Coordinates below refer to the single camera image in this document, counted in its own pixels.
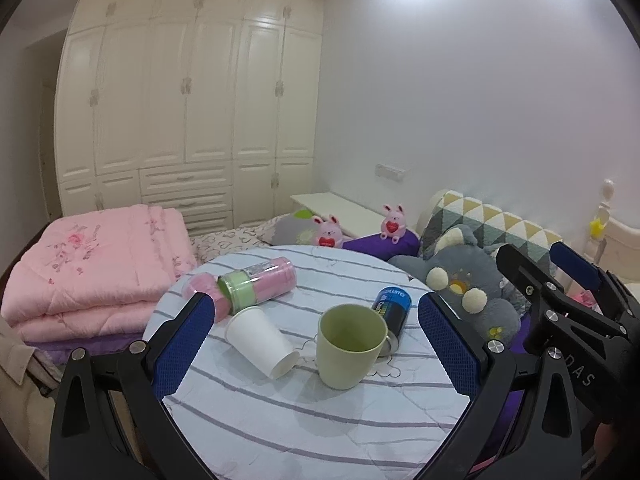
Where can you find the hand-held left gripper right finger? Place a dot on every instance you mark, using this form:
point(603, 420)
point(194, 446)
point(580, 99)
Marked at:
point(447, 347)

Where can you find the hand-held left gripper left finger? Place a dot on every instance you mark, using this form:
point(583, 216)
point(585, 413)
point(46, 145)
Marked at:
point(182, 347)

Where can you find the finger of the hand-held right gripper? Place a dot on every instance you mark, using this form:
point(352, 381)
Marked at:
point(575, 260)
point(525, 275)

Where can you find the white paper cup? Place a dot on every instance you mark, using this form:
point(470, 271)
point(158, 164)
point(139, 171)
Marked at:
point(257, 340)

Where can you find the light green cup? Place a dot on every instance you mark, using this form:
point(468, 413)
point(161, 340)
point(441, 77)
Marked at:
point(345, 360)

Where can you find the small yellow toy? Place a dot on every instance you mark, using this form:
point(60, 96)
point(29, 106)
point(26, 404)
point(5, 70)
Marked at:
point(597, 227)

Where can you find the cream bed headboard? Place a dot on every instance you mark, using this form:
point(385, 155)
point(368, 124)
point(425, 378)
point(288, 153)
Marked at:
point(622, 240)

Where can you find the grey plush toy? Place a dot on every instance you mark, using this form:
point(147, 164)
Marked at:
point(465, 280)

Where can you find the triangle patterned cushion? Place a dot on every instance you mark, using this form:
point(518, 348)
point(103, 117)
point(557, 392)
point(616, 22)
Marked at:
point(490, 220)

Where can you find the pink round container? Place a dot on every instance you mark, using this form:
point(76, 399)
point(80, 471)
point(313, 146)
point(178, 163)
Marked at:
point(199, 284)

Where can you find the blue and black can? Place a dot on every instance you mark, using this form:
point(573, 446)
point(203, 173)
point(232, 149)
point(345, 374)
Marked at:
point(395, 307)

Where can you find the pink bottle with green lid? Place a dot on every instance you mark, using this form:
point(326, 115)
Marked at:
point(270, 277)

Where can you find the heart print bedsheet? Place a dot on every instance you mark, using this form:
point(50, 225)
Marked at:
point(230, 242)

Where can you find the purple pillow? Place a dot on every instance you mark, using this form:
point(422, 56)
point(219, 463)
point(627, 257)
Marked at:
point(385, 246)

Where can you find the folded pink quilt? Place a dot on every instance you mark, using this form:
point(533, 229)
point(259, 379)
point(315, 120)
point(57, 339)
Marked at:
point(90, 270)

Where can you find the pink bunny plush toy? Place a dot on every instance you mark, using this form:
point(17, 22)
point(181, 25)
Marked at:
point(393, 224)
point(327, 232)

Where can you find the striped tablecloth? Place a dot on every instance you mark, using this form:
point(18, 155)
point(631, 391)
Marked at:
point(300, 425)

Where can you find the grey pillow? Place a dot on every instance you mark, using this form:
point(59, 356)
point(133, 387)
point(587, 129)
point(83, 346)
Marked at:
point(292, 227)

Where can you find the beige cloth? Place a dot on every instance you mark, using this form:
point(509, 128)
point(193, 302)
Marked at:
point(20, 360)

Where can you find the white bedside shelf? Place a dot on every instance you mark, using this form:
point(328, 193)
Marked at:
point(340, 210)

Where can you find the cream white wardrobe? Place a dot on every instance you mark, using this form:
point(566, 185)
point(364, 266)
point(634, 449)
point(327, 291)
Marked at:
point(165, 85)

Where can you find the white wall socket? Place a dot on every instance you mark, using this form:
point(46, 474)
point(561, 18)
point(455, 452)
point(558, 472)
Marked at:
point(389, 172)

